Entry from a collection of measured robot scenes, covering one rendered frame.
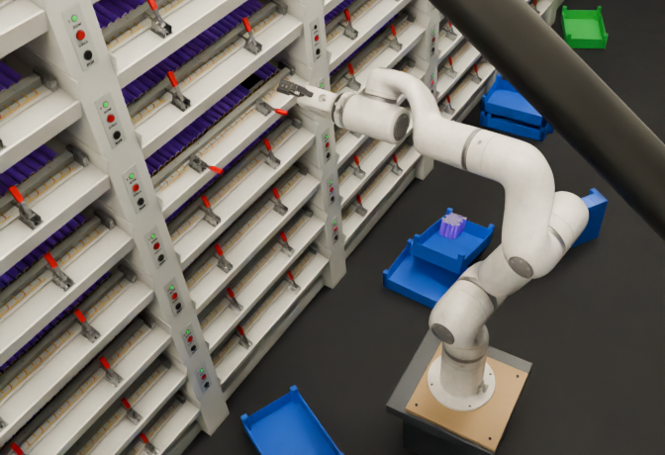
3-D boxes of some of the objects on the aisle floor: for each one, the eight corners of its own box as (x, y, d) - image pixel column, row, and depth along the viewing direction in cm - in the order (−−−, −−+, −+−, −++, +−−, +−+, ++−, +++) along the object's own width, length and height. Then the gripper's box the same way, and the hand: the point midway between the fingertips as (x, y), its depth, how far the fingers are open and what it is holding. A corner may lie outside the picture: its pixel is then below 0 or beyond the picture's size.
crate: (444, 224, 286) (448, 207, 283) (491, 242, 278) (495, 225, 274) (410, 253, 264) (414, 235, 260) (459, 274, 255) (463, 256, 251)
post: (346, 272, 272) (299, -266, 150) (332, 289, 266) (272, -256, 144) (304, 252, 281) (227, -271, 159) (290, 268, 275) (199, -261, 153)
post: (230, 413, 232) (36, -164, 110) (211, 435, 227) (-15, -144, 105) (184, 385, 241) (-41, -178, 119) (165, 407, 236) (-91, -160, 114)
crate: (347, 469, 216) (345, 456, 210) (290, 505, 209) (287, 495, 203) (297, 397, 235) (295, 384, 229) (243, 428, 228) (239, 416, 222)
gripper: (368, 108, 170) (313, 91, 180) (334, 80, 156) (275, 63, 165) (356, 136, 170) (301, 119, 179) (321, 111, 155) (262, 93, 165)
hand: (292, 93), depth 172 cm, fingers open, 8 cm apart
